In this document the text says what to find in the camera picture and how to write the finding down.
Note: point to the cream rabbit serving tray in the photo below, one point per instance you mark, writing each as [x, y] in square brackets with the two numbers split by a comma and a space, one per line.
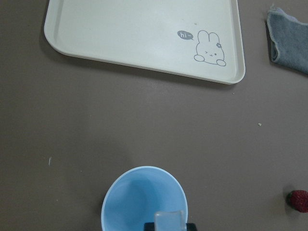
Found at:
[193, 38]

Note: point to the light blue plastic cup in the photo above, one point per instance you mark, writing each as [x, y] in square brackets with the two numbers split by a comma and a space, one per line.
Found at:
[135, 197]

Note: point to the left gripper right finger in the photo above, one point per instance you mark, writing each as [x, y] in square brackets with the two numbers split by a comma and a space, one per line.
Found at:
[191, 227]

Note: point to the red strawberry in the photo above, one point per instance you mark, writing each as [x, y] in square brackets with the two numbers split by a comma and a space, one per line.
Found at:
[298, 200]

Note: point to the grey folded cloth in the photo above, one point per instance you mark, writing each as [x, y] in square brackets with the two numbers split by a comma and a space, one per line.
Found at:
[288, 40]

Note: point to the clear ice cube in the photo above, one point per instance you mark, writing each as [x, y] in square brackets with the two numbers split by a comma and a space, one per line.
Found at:
[169, 221]

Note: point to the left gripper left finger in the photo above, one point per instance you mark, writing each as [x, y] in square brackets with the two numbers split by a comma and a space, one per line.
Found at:
[149, 226]

